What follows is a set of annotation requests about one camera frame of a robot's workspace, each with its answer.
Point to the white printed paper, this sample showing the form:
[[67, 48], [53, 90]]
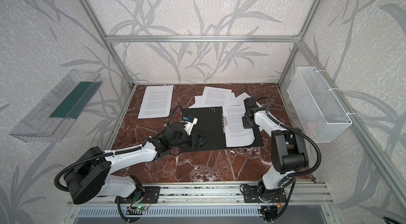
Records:
[[156, 102], [239, 101], [236, 136], [216, 97]]

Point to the clear plastic wall tray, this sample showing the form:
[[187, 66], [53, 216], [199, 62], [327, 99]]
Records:
[[51, 119]]

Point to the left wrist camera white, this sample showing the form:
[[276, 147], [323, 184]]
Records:
[[189, 122]]

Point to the white paper under centre stack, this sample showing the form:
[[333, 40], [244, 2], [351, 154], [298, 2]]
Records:
[[198, 104]]

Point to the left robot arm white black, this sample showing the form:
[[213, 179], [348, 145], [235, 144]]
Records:
[[93, 174]]

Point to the right electronics board with wires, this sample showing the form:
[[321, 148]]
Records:
[[271, 213]]

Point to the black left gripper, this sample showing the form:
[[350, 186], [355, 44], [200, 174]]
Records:
[[193, 139]]

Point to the blue and black file folder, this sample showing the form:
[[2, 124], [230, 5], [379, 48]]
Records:
[[210, 123]]

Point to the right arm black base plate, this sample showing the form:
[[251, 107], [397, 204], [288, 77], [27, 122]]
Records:
[[259, 194]]

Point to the electronics board with wires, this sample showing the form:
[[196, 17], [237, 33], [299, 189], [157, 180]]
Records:
[[271, 213], [131, 209]]

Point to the left electronics board with wires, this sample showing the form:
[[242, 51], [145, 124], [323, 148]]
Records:
[[131, 209]]

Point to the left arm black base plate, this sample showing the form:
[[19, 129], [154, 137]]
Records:
[[137, 197]]

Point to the white wire mesh basket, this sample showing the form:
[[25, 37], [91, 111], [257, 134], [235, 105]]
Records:
[[315, 101]]

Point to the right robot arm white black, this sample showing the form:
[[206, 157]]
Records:
[[288, 150]]

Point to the aluminium front rail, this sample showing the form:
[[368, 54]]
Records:
[[306, 192]]

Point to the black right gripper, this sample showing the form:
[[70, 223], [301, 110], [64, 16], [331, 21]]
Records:
[[248, 123]]

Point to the aluminium cage frame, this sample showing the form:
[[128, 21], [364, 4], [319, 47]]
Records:
[[383, 164]]

